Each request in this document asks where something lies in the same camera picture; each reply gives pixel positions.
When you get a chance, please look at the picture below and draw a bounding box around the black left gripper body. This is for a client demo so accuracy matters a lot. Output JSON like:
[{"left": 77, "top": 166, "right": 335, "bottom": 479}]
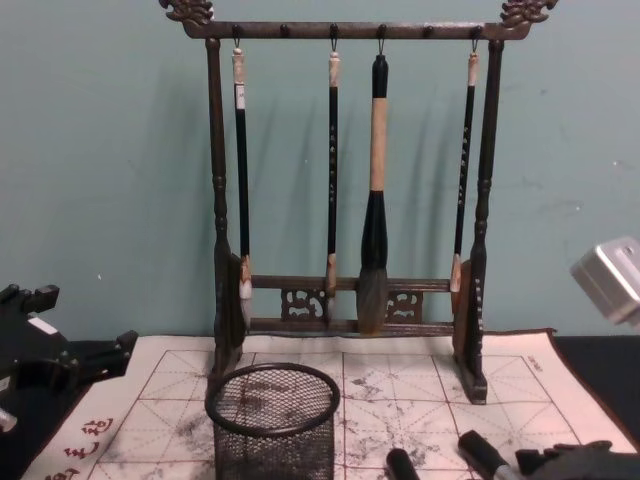
[{"left": 0, "top": 310, "right": 77, "bottom": 417}]

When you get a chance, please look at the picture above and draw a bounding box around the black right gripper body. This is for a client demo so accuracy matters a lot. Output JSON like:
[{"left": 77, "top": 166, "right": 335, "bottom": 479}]
[{"left": 544, "top": 443, "right": 640, "bottom": 480}]

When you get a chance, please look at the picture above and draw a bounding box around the white felt mat red grid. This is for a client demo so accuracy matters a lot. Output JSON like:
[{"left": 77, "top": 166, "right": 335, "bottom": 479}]
[{"left": 21, "top": 327, "right": 637, "bottom": 480}]

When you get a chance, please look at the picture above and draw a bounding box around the dark carved wooden brush rack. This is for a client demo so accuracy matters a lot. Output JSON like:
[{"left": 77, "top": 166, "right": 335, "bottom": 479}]
[{"left": 158, "top": 0, "right": 560, "bottom": 406}]

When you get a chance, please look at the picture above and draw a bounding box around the thin brush with white label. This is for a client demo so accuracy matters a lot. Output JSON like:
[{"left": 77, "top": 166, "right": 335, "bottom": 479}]
[{"left": 230, "top": 46, "right": 257, "bottom": 335}]

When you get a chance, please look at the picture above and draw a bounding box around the thin black calligraphy brush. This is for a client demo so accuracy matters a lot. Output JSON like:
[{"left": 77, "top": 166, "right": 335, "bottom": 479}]
[
  {"left": 449, "top": 49, "right": 483, "bottom": 294},
  {"left": 324, "top": 49, "right": 344, "bottom": 327}
]

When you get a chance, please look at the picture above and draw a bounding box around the black wire mesh pen cup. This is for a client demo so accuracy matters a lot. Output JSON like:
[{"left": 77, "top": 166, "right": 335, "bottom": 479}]
[{"left": 204, "top": 362, "right": 343, "bottom": 480}]

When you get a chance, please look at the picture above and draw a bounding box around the thick brush with tan handle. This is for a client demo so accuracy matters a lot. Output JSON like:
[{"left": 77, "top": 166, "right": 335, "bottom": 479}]
[{"left": 356, "top": 53, "right": 392, "bottom": 336}]

